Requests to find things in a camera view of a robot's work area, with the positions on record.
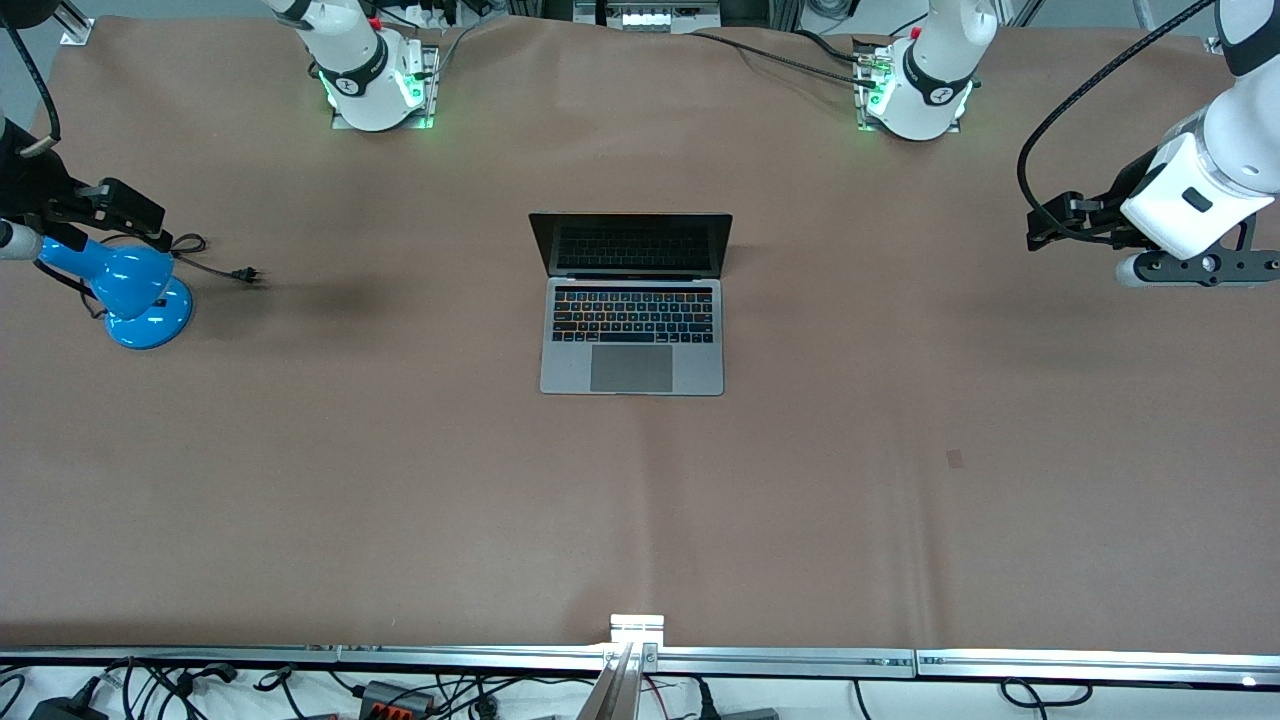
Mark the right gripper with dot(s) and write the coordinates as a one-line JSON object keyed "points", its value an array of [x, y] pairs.
{"points": [[38, 188]]}

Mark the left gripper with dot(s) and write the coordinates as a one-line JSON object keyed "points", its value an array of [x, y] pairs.
{"points": [[1128, 186]]}

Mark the grey laptop with black keyboard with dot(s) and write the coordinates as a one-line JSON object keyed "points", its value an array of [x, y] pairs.
{"points": [[632, 370]]}

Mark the grey equipment box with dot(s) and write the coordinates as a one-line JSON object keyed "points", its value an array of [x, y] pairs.
{"points": [[650, 15]]}

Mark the black power adapter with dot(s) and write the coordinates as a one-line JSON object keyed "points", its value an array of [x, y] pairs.
{"points": [[65, 708]]}

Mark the brown table cover sheet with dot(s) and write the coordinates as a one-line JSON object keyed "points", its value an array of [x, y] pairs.
{"points": [[640, 500]]}

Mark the grey orange connector block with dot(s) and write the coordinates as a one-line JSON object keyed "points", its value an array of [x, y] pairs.
{"points": [[395, 697]]}

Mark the black power plug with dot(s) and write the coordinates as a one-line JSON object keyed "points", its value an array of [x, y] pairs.
{"points": [[705, 700]]}

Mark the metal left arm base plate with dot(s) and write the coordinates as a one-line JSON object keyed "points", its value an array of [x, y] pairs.
{"points": [[862, 110]]}

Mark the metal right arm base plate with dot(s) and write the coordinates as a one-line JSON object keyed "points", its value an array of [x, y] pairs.
{"points": [[430, 85]]}

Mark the aluminium table edge rail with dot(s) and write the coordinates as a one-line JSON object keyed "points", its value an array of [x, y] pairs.
{"points": [[170, 654], [780, 662], [470, 658], [1100, 667]]}

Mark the shiny metal mount bracket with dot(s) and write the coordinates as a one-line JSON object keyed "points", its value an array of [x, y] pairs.
{"points": [[637, 628]]}

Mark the aluminium camera pole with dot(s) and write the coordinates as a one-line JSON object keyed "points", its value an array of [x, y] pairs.
{"points": [[620, 690]]}

